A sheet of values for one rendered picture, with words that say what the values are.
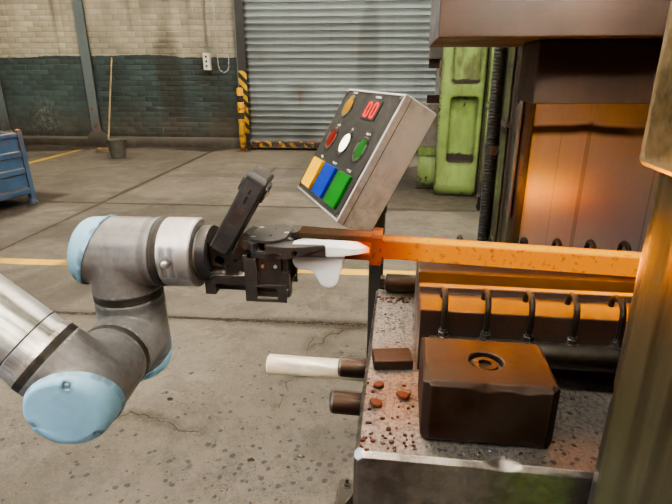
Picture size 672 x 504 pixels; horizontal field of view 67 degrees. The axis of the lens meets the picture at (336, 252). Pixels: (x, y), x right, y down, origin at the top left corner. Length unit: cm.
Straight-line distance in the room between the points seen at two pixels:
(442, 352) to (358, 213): 55
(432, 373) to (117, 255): 41
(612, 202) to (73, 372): 75
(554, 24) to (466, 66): 492
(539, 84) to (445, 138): 487
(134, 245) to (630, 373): 53
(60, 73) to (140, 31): 160
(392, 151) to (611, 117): 39
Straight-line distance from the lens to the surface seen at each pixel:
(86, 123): 994
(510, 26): 52
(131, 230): 68
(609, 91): 59
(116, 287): 70
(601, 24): 54
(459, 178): 549
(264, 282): 63
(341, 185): 104
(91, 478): 196
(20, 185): 581
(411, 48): 851
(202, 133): 910
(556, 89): 57
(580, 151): 82
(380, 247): 60
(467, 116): 546
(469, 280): 66
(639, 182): 86
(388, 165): 102
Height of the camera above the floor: 124
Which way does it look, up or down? 20 degrees down
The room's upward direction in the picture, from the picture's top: straight up
